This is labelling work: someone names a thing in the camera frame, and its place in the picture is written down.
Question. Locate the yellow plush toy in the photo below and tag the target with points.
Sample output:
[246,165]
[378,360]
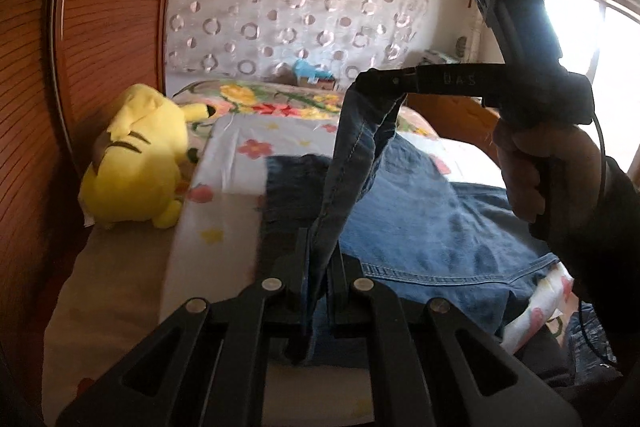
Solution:
[135,157]

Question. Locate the pile of folded cloths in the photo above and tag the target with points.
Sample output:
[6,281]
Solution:
[440,57]

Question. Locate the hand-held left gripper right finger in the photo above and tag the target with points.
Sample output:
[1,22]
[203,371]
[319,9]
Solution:
[340,272]

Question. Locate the person's denim-clad leg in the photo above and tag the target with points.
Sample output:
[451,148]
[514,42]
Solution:
[590,347]

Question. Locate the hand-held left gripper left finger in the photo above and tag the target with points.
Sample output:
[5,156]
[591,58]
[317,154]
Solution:
[300,267]

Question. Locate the small round fan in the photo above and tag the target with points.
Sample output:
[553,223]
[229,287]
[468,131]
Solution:
[460,47]

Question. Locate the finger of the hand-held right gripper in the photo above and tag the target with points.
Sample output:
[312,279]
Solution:
[382,83]

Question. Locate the small cardboard box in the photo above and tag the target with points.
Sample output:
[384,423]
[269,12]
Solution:
[320,83]

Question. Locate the person's right hand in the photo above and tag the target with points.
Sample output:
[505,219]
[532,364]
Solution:
[565,167]

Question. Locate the bed with strawberry sheet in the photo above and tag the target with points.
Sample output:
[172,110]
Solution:
[220,187]

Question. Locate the blue denim pants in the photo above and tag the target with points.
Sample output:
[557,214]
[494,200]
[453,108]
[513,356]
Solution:
[425,217]

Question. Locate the blue plastic bag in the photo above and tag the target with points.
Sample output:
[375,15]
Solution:
[307,69]

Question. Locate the floral blanket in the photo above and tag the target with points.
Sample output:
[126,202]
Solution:
[280,99]

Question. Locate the brown wooden slatted wardrobe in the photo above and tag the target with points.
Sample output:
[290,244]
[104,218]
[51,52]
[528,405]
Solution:
[75,57]

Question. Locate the circle-patterned sheer wall curtain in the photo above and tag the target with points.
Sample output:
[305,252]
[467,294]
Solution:
[290,2]

